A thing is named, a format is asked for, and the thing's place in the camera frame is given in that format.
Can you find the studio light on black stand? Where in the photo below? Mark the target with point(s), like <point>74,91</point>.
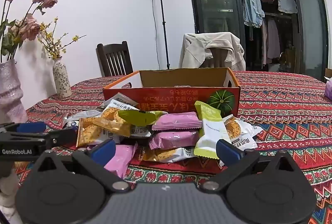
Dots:
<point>163,21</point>

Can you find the pale pink hanging garments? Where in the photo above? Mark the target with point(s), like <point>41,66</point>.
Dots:
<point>271,39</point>

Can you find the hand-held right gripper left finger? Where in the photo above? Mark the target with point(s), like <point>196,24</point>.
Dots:
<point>102,152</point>

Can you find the person's left hand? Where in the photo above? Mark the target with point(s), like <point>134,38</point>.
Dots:
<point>9,191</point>

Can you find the dark wooden chair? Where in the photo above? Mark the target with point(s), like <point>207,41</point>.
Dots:
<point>114,57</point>

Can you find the dried pink roses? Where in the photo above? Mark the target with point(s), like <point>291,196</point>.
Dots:
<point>28,29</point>

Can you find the pink textured vase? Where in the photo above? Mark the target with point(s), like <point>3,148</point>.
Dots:
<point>10,94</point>

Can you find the pink snack packet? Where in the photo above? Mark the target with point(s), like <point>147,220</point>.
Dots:
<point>173,139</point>
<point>122,159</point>
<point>176,121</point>

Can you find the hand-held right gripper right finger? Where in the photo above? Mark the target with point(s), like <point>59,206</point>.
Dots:
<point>229,152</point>

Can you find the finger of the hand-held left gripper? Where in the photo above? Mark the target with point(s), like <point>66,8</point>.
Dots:
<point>62,137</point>
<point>29,127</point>

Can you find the beige jacket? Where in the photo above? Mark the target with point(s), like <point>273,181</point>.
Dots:
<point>197,47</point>

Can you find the sliding glass door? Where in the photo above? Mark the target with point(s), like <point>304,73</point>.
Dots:
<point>212,5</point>

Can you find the open brown cardboard box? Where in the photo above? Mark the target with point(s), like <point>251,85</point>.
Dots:
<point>329,74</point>

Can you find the silver snack packet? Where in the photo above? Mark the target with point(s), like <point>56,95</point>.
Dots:
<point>77,120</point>

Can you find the floral ceramic vase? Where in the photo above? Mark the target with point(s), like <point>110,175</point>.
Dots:
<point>62,78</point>

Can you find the orange cardboard box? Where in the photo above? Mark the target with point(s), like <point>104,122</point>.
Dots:
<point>168,95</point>

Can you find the grey snack packet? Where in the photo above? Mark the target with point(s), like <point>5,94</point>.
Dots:
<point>122,99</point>

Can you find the wooden chair under jacket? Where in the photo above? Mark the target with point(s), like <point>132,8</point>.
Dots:
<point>216,59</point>

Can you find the yellow flower branches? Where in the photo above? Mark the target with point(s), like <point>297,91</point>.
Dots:
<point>53,47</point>

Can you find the purple tissue pack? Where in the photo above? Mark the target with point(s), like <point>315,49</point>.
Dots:
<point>329,90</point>

